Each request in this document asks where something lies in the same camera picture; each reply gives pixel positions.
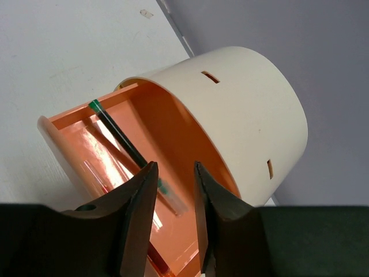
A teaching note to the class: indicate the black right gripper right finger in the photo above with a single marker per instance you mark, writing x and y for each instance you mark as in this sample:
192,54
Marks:
237,239

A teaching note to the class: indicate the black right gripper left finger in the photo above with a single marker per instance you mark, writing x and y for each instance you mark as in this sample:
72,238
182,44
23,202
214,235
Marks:
108,236

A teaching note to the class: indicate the red gel pen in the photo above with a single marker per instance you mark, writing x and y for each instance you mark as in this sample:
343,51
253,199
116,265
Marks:
113,168

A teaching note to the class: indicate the green gel pen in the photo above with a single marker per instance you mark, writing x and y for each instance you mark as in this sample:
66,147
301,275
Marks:
175,203

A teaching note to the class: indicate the cream round drawer container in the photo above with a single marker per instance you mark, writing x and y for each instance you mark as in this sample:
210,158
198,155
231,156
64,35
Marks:
231,110

